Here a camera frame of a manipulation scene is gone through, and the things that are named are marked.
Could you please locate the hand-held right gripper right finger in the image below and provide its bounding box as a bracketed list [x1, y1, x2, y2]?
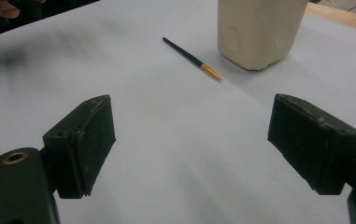
[266, 92, 356, 196]

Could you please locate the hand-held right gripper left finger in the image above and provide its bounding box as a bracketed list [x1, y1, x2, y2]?
[41, 93, 117, 200]

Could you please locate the cream square pen holder cup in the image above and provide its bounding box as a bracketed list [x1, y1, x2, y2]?
[217, 0, 309, 72]

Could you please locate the dark pen with gold tip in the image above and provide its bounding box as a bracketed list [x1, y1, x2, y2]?
[162, 36, 223, 83]

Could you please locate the white table cover sheet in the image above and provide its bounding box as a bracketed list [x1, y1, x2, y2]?
[0, 0, 356, 224]

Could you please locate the wooden table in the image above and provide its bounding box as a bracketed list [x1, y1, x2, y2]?
[304, 2, 356, 35]

